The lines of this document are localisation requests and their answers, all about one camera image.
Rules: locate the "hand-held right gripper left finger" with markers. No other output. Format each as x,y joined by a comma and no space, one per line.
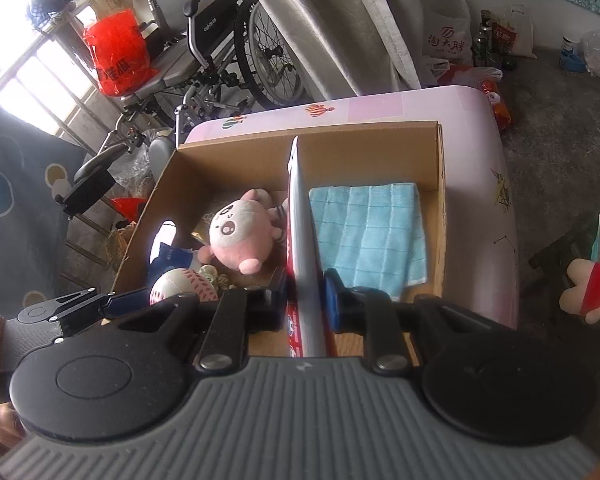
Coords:
279,290

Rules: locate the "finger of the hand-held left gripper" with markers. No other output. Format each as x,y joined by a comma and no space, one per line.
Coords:
70,310

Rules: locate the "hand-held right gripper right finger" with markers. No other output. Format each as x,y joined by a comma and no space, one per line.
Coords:
332,302

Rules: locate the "pink wet wipes pack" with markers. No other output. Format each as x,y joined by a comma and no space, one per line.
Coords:
302,240

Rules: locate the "pink plush toy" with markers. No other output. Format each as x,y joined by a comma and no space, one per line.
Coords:
240,230

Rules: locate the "blue checked towel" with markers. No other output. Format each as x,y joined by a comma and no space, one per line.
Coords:
365,232

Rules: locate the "brown cardboard box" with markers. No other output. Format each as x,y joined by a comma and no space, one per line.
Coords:
370,160

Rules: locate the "small beige soft toy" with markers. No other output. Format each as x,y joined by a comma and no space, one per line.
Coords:
217,277

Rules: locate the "person's left hand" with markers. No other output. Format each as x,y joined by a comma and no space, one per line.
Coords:
5,425

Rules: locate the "small white black plush toy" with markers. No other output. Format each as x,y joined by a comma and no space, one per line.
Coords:
280,212

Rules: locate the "white baseball plush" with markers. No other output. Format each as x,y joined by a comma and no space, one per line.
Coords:
185,285

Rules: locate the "blue printed cloth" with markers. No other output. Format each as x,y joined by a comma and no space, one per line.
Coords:
20,210

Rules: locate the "metal railing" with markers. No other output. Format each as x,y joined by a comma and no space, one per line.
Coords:
45,75

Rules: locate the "grey wheelchair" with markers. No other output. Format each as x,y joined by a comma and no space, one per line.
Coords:
215,60

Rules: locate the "orange snack bag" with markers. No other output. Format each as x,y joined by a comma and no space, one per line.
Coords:
500,107

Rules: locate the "cream plush with red band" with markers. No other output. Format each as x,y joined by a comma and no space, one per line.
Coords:
592,285

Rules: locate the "white red plastic bag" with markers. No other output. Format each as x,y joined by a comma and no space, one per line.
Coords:
462,76

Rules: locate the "white curtain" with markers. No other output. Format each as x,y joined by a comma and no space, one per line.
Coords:
325,20

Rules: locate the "white shopping bag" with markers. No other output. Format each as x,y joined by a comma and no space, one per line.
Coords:
447,32

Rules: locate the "dark glass bottle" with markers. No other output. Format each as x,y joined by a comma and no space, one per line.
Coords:
486,37

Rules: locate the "white red labelled bag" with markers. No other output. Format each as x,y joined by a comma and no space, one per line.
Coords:
517,30

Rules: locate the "blue plastic tub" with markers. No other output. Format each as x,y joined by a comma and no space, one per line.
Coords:
572,55

